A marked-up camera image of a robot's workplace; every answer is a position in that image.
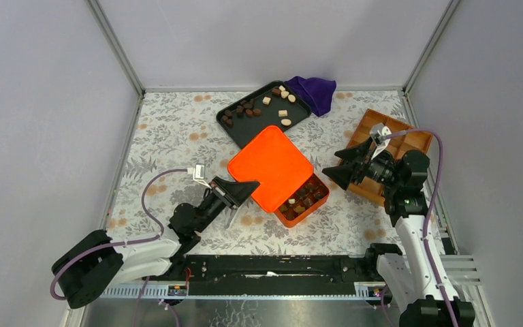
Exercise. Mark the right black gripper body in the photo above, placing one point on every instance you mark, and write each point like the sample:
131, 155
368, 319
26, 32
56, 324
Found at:
378, 169

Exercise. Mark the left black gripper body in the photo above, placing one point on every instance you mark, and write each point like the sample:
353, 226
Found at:
218, 200

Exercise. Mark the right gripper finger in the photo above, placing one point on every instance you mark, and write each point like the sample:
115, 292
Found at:
344, 176
362, 152

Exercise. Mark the orange box lid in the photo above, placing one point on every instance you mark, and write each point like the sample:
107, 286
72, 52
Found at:
274, 161

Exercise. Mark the orange chocolate box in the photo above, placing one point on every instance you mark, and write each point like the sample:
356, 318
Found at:
305, 201

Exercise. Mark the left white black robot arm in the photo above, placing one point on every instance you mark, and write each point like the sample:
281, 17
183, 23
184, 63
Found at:
98, 261

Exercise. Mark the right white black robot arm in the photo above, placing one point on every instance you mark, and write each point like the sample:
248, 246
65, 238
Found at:
415, 276

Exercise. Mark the white oval chocolate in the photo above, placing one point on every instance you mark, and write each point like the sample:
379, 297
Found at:
286, 122

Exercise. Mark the wooden compartment organizer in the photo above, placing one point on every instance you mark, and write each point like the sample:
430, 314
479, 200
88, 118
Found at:
397, 147

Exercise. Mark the purple cloth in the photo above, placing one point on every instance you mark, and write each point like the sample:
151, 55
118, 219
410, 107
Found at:
316, 92

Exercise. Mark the black tray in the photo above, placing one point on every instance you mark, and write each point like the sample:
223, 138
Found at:
246, 117

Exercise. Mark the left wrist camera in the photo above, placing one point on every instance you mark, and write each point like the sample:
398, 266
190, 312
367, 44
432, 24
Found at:
198, 174

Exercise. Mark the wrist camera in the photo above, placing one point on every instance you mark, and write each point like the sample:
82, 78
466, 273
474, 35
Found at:
198, 174
378, 136

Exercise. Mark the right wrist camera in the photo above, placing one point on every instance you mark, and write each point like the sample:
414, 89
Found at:
378, 136

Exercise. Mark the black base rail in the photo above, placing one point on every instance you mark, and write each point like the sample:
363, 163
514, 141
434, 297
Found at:
275, 276

